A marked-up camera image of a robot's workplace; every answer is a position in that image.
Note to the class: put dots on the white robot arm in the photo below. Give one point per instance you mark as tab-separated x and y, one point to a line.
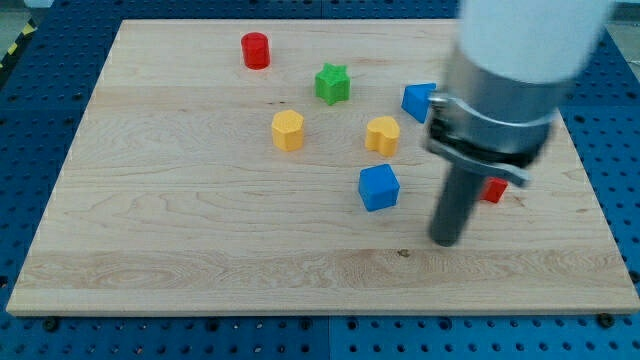
512	64

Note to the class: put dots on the green star block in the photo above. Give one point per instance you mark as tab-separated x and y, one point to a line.
332	84

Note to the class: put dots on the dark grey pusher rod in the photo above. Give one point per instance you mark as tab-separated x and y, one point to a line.
456	203

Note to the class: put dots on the blue triangle block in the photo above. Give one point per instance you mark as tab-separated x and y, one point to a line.
416	100

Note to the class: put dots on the wooden board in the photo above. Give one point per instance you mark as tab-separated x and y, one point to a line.
174	201

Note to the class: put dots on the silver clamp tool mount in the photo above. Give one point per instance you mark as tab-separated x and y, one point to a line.
489	124

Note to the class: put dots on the yellow hexagon block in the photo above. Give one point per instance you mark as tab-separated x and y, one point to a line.
288	130

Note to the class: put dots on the red cylinder block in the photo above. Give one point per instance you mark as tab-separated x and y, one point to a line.
255	50

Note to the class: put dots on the blue cube block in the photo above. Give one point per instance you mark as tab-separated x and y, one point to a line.
378	187

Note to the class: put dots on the yellow heart block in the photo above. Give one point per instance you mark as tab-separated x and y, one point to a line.
382	136

